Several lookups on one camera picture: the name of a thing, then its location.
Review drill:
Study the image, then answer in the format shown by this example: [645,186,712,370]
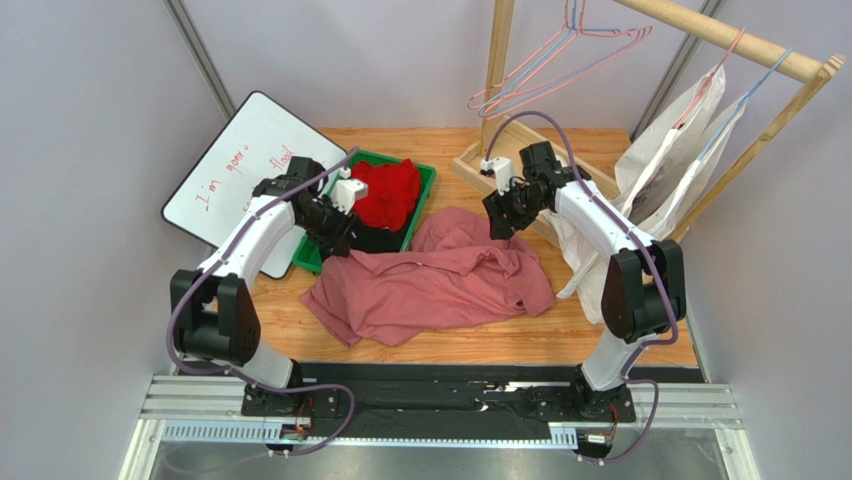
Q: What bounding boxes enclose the pink hanger holding shirt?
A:
[673,28,746,130]

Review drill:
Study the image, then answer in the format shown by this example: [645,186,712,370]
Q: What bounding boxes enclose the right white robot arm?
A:
[480,141,686,394]

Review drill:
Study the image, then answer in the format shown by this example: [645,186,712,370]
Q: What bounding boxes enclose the white whiteboard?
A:
[161,91,346,248]

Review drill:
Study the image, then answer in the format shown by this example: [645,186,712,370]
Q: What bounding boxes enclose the pink wire hanger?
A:
[465,0,655,121]

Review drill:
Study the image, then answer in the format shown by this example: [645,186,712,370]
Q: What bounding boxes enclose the wooden clothes rack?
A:
[452,0,848,251]

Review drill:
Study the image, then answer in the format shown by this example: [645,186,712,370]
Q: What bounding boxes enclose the pink t shirt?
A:
[300,207,556,347]

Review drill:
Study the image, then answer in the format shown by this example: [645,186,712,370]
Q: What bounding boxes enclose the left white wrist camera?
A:
[330,167,369,214]

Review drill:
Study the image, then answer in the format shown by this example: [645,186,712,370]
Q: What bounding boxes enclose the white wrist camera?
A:
[330,167,369,214]
[480,157,515,196]

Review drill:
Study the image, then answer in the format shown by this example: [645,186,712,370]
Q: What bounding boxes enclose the black t shirt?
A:
[349,216,413,254]

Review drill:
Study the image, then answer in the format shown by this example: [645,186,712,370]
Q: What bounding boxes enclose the red t shirt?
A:
[352,159,421,232]

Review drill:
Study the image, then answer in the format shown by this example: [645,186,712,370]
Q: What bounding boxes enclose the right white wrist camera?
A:
[480,157,515,196]

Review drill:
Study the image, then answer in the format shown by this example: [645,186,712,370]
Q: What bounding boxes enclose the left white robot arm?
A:
[166,157,369,396]

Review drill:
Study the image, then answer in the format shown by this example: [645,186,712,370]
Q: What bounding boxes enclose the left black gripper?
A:
[298,197,360,259]

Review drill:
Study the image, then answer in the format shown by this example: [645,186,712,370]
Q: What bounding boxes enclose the blue hanger holding shirt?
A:
[695,47,794,164]

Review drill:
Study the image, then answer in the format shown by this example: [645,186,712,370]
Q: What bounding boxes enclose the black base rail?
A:
[174,362,703,450]

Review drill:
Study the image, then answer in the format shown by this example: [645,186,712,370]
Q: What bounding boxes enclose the white shirt on pink hanger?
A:
[552,65,728,297]

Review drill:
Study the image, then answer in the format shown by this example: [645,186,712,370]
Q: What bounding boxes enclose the white shirt on blue hanger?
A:
[551,92,745,324]

